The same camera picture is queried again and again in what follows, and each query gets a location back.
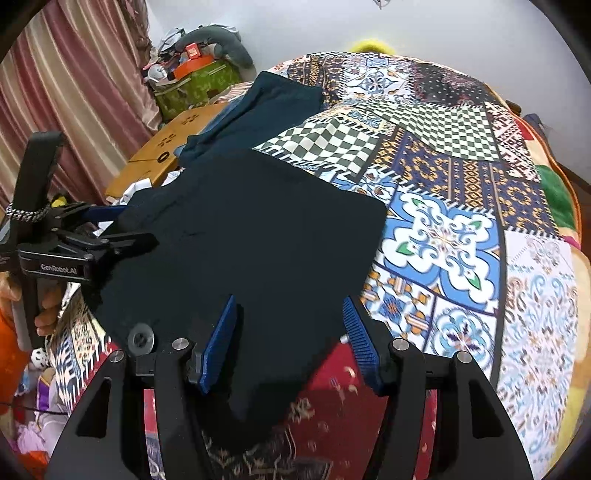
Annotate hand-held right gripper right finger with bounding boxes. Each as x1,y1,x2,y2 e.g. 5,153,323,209
342,295,532,480

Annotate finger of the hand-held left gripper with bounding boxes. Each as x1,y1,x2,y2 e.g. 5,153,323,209
53,202,132,232
58,230,160,266

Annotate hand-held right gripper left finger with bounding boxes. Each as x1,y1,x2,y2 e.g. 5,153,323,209
51,295,239,480

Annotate black pants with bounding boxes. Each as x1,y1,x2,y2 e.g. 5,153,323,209
90,150,389,455

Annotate person's left hand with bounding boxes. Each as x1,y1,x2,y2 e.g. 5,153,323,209
34,282,66,339

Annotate bamboo lap table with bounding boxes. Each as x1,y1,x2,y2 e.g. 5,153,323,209
106,104,232,200

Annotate striped pink curtain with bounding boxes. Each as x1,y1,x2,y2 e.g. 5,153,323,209
0,0,163,208

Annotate pile of plush toys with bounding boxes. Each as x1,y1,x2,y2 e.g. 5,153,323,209
16,346,72,464

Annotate patchwork quilt bed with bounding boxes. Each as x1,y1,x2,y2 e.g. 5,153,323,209
46,51,585,480

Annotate blue denim garment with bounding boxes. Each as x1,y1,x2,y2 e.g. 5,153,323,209
198,99,252,139

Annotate green patterned storage box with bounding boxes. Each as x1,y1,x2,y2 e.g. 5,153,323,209
154,60,244,123

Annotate pile of household clutter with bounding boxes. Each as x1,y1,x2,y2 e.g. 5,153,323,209
143,28,188,86

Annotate orange box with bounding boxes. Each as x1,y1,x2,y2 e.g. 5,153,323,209
173,55,216,80

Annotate dark teal garment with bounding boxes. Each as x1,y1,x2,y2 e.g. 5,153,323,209
178,71,325,168

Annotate grey neck pillow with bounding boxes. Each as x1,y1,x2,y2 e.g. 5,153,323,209
185,25,256,71

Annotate yellow curved headboard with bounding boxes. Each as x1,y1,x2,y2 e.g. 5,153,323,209
348,39,399,54

